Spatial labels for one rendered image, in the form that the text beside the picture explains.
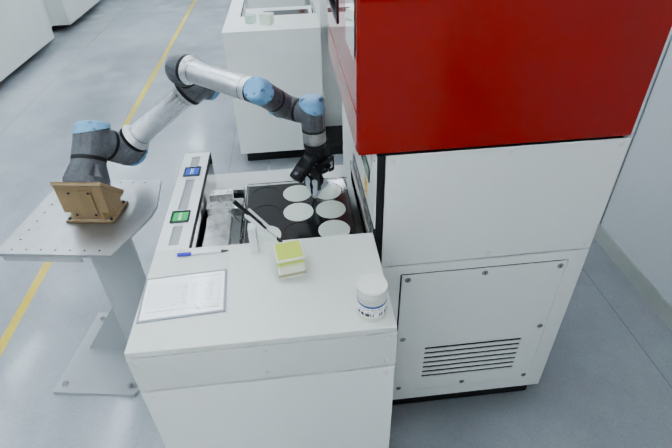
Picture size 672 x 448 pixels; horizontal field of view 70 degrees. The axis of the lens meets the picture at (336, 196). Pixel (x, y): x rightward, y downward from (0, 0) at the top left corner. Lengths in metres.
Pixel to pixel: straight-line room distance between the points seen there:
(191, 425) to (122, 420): 0.91
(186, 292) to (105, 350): 1.31
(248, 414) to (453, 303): 0.75
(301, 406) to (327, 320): 0.30
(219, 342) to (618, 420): 1.71
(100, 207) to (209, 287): 0.68
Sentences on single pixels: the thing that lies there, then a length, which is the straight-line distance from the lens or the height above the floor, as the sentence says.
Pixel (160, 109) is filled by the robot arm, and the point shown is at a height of 1.14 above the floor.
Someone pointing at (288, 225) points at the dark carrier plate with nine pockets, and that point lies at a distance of 1.53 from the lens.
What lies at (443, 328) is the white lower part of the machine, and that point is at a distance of 1.77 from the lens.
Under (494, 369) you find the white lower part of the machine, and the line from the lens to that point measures 2.06.
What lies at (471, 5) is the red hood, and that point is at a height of 1.58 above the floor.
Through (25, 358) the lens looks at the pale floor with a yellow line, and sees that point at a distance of 2.74.
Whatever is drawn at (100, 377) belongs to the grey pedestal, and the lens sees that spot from 2.47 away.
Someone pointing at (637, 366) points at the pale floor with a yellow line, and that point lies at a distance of 2.59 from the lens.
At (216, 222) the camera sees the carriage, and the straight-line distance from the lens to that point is 1.63.
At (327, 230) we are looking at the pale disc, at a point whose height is 0.90.
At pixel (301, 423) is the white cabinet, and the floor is 0.60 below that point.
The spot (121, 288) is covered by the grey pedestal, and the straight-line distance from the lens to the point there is 2.07.
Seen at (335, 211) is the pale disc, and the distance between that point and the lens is 1.58.
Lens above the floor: 1.86
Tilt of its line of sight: 36 degrees down
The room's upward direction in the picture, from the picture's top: 2 degrees counter-clockwise
